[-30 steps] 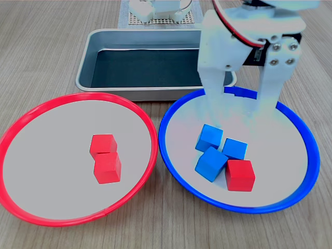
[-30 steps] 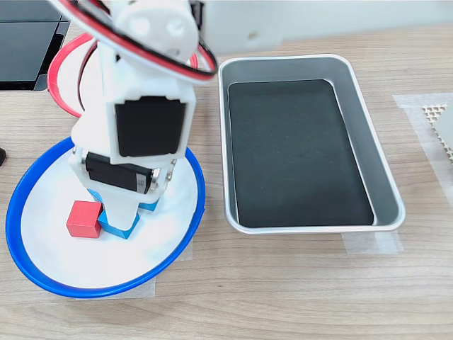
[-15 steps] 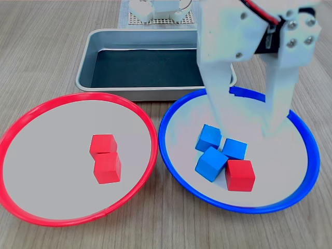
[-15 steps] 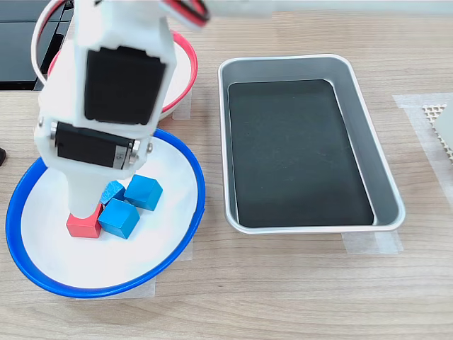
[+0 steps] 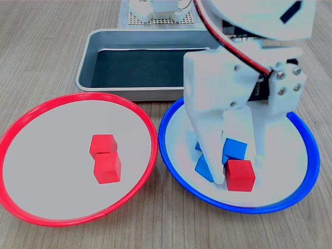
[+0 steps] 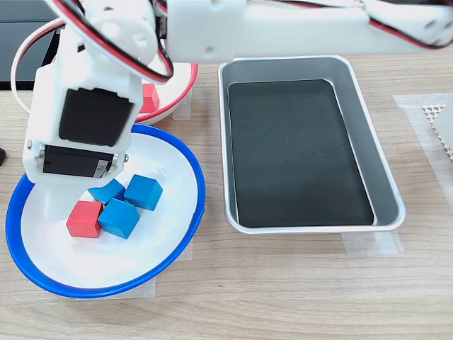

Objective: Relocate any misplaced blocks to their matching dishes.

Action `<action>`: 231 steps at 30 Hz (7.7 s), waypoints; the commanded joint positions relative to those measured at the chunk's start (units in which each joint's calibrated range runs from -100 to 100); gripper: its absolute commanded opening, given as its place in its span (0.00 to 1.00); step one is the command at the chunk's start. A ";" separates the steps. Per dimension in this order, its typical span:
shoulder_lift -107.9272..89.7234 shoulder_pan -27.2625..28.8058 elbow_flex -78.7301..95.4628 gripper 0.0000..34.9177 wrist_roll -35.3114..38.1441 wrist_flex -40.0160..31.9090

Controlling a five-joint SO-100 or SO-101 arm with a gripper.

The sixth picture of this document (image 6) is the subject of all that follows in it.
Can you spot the black tray mat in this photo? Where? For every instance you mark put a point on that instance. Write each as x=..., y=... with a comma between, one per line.
x=293, y=152

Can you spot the black flat device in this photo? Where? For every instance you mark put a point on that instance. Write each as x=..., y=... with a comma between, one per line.
x=7, y=42

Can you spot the red-rimmed white plate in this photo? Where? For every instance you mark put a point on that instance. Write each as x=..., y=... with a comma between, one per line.
x=177, y=95

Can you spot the translucent tape strip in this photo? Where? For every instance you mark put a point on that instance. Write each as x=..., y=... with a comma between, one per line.
x=371, y=244
x=184, y=110
x=148, y=288
x=187, y=253

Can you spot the steel tray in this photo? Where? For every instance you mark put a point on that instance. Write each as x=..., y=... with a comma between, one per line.
x=354, y=106

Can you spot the red wooden cube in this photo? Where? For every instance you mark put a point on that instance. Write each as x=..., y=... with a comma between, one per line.
x=151, y=99
x=83, y=221

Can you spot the small black rounded object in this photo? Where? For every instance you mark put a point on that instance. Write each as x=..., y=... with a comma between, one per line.
x=2, y=156

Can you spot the blue wooden cube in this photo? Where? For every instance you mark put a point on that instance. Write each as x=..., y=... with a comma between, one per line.
x=118, y=219
x=143, y=193
x=106, y=193

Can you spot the blue-rimmed white plate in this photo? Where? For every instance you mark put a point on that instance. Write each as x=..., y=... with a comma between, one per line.
x=124, y=262

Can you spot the pale perforated base plate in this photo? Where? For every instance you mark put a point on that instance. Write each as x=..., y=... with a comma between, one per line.
x=433, y=111

